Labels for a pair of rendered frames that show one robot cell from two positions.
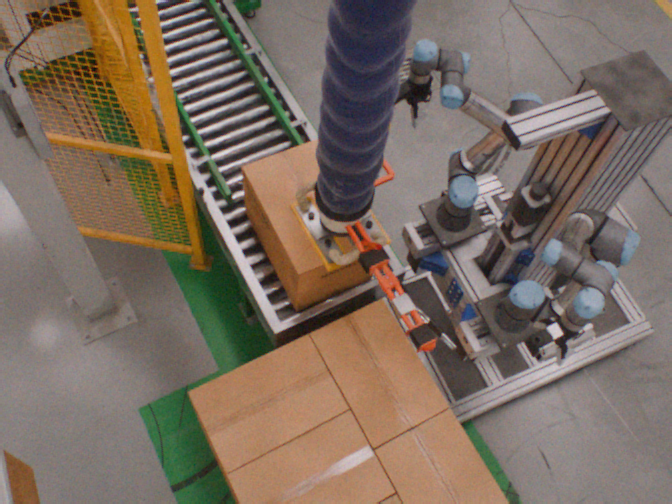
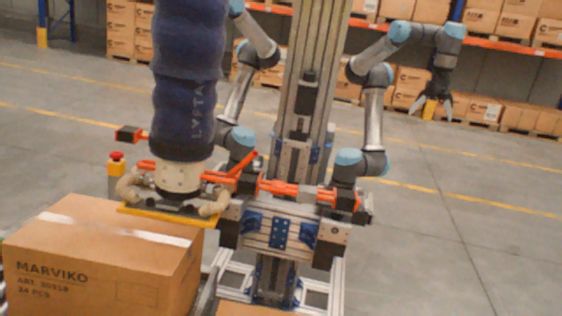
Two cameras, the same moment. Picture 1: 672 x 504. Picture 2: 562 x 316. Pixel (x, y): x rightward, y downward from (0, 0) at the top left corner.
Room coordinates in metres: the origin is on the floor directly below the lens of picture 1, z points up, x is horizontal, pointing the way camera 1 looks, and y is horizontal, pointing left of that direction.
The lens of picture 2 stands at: (0.34, 0.87, 1.89)
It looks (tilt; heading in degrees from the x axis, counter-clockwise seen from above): 21 degrees down; 308
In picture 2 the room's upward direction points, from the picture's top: 9 degrees clockwise
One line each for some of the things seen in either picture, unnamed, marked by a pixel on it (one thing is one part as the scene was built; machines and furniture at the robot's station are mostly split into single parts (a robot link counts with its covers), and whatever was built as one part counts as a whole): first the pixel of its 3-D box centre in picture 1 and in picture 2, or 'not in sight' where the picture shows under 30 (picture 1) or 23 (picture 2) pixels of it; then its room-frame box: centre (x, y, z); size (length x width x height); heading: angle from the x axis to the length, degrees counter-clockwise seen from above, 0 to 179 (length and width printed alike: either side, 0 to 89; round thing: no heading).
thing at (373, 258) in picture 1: (373, 259); (248, 182); (1.26, -0.14, 1.24); 0.10 x 0.08 x 0.06; 127
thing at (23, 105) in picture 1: (27, 112); not in sight; (1.42, 1.13, 1.62); 0.20 x 0.05 x 0.30; 37
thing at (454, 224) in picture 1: (455, 210); (240, 165); (1.63, -0.46, 1.09); 0.15 x 0.15 x 0.10
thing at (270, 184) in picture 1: (308, 224); (114, 271); (1.65, 0.16, 0.75); 0.60 x 0.40 x 0.40; 35
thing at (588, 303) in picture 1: (585, 306); (450, 39); (0.91, -0.72, 1.82); 0.09 x 0.08 x 0.11; 152
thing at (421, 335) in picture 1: (421, 336); (344, 199); (0.98, -0.34, 1.24); 0.08 x 0.07 x 0.05; 37
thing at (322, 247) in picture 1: (319, 231); (169, 208); (1.41, 0.09, 1.13); 0.34 x 0.10 x 0.05; 37
